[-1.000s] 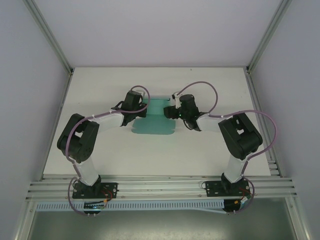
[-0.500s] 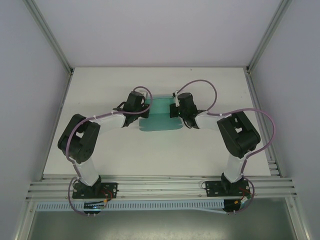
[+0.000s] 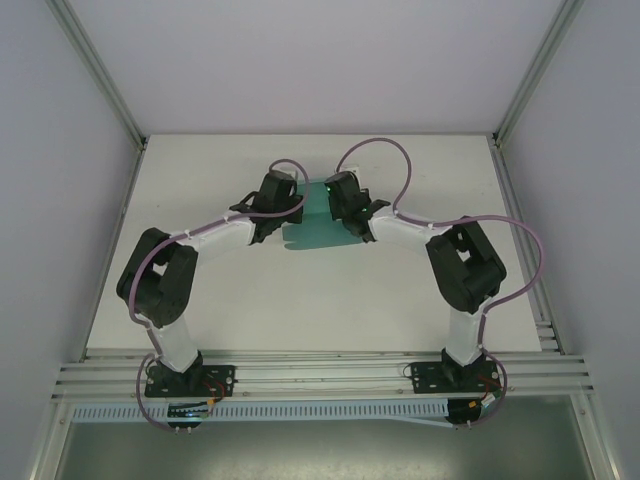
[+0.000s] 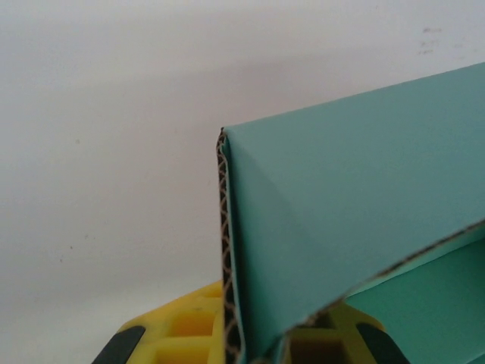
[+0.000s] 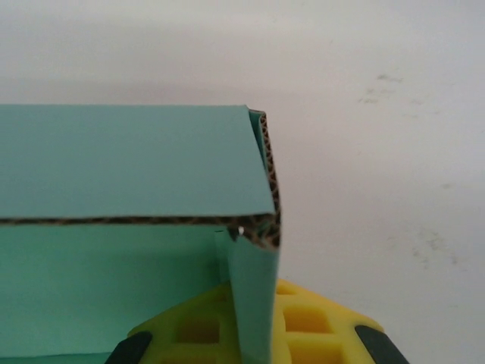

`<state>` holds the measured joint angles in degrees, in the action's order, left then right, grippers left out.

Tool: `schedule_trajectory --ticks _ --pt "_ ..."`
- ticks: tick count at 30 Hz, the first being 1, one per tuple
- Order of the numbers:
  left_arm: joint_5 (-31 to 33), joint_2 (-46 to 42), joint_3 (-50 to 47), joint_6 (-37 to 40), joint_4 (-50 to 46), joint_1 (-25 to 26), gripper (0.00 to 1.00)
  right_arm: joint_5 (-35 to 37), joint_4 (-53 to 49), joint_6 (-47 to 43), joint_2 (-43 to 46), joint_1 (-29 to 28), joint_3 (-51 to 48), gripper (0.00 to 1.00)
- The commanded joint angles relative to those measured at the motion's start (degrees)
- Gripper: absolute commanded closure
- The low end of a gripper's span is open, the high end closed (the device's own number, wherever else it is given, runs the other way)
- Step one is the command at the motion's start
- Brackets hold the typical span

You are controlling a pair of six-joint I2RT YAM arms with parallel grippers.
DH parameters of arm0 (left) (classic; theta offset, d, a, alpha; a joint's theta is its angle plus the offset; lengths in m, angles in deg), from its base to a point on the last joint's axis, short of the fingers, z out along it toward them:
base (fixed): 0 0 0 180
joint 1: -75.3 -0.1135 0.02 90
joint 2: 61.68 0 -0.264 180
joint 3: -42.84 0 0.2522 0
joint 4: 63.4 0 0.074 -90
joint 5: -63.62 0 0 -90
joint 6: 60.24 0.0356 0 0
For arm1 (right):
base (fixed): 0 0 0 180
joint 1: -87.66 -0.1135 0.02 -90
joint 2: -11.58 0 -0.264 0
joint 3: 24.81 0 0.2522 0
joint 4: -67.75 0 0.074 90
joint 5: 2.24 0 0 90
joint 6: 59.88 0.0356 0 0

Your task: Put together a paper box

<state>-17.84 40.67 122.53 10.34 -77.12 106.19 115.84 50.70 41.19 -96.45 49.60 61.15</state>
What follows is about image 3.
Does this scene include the aluminium side rail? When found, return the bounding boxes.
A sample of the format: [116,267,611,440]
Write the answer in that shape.
[78,144,149,362]
[488,143,567,357]

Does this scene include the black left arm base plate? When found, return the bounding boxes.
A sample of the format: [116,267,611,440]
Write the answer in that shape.
[143,363,237,400]

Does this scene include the black controller board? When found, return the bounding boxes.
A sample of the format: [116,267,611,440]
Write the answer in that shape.
[446,394,504,431]
[166,398,215,433]

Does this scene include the aluminium cross rails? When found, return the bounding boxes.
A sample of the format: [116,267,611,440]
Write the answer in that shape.
[49,347,597,402]

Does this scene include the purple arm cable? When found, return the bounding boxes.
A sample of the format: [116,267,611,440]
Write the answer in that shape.
[127,158,307,435]
[335,137,547,431]

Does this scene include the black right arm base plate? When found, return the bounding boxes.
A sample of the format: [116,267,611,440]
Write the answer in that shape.
[408,359,503,397]

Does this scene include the pale blue slotted cable duct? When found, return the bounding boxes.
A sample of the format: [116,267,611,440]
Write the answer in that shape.
[72,397,454,427]

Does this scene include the aluminium frame post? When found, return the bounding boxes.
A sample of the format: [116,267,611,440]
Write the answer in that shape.
[43,0,150,152]
[491,0,587,150]

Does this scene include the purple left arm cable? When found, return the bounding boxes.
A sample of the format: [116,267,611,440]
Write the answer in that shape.
[127,158,307,435]

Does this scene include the teal corrugated cardboard box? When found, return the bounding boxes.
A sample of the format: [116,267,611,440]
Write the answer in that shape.
[280,178,362,252]

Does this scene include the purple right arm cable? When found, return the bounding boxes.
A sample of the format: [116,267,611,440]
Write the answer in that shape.
[335,137,547,431]

